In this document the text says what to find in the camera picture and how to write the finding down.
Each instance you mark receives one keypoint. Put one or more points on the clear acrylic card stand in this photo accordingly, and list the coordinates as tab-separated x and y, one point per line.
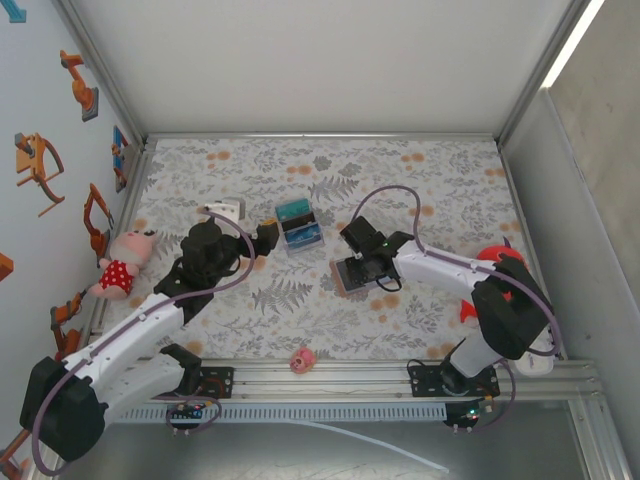
305	251

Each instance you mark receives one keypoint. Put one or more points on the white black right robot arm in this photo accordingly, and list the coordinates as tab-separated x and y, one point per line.
440	265

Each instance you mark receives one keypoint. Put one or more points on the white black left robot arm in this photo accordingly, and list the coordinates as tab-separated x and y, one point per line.
125	335

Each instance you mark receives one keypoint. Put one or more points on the teal card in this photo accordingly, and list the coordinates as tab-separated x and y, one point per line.
292	209

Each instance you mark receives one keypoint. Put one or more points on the blue printed card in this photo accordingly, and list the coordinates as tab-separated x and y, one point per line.
304	236

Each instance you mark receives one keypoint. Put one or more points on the floral tablecloth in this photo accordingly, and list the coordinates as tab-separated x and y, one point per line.
350	165

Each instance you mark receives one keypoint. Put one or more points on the pink plush doll red dress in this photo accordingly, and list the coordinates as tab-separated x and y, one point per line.
117	272

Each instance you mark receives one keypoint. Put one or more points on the small pink toy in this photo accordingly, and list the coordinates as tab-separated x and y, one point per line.
304	361

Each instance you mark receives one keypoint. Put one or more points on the red monster toy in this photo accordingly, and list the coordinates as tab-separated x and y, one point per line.
492	252

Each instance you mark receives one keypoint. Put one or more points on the white plastic tube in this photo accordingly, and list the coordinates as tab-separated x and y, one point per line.
380	445

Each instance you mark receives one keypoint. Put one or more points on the white light strip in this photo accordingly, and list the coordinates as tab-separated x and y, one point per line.
570	47

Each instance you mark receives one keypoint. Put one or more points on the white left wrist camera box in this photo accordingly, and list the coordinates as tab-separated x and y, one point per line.
227	209

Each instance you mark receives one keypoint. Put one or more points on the blue orange wall sticker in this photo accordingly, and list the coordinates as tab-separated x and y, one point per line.
119	155

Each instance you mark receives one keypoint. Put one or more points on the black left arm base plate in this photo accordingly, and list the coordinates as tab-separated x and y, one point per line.
225	382

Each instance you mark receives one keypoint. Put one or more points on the aluminium frame rail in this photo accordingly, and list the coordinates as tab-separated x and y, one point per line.
350	385

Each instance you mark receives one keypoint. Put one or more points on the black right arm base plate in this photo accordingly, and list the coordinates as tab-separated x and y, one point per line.
422	382

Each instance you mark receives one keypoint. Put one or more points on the orange claw wall sticker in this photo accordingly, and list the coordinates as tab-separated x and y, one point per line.
30	160

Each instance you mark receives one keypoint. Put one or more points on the orange block wall sticker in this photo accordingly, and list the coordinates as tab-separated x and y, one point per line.
5	267

